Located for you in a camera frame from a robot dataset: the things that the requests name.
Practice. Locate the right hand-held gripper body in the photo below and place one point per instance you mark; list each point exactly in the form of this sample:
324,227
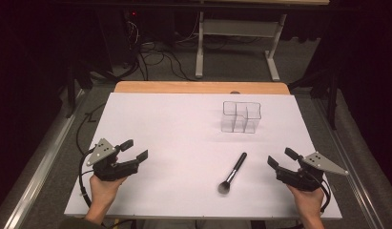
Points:
298,179

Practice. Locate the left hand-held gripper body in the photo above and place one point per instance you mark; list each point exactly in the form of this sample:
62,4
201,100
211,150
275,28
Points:
115,170

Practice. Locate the black makeup brush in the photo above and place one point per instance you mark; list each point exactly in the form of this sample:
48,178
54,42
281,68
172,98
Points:
233,171

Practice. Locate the clear acrylic organizer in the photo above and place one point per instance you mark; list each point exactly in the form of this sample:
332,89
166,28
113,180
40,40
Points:
241,117

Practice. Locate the person's right hand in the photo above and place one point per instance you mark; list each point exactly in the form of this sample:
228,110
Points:
308,200

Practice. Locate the person's left hand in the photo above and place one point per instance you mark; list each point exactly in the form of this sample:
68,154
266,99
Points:
103,191

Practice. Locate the white board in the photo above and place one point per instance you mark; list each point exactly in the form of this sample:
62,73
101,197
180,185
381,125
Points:
184,159

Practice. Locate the dark metal stand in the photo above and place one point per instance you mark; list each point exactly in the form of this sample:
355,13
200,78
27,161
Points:
332,95
71,89

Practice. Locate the wooden table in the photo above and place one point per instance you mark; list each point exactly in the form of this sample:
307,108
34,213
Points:
184,87

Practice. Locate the person's grey trousers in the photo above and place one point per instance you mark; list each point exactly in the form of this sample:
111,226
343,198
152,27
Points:
196,224

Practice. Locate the dark box with red light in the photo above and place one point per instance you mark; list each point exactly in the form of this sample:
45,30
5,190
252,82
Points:
120,31

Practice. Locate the aluminium floor rail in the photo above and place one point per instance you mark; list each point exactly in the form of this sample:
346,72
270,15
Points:
349,165
34,178

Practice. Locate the white metal desk frame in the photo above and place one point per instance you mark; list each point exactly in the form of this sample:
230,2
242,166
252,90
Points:
238,28

